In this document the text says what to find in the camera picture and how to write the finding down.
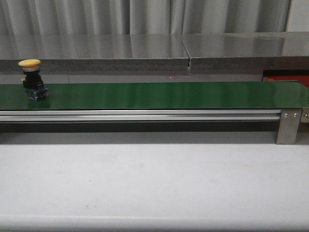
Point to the grey stone counter left slab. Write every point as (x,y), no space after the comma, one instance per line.
(95,53)

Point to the green conveyor belt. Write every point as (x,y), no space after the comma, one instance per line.
(173,95)

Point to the steel conveyor end plate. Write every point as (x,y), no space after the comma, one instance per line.
(304,121)

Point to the red plastic tray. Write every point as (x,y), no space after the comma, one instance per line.
(303,79)

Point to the grey pleated curtain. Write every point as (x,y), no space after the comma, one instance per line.
(46,17)

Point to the aluminium conveyor side rail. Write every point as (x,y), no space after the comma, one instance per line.
(36,116)

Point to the steel conveyor support bracket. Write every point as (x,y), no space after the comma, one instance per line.
(289,123)

